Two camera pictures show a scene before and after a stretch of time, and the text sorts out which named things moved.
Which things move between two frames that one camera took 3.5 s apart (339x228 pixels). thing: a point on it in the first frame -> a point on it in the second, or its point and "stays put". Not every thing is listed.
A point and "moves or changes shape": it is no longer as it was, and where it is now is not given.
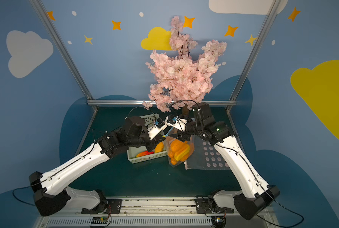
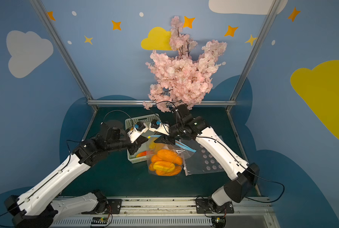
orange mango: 173,161 -> 174,171
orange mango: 182,155 -> 165,166
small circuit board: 99,221 stays put
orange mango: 175,145 -> 167,155
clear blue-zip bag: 179,150 moves or changes shape
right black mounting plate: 207,205 stays put
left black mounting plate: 110,206 stays put
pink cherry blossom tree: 182,80 stays put
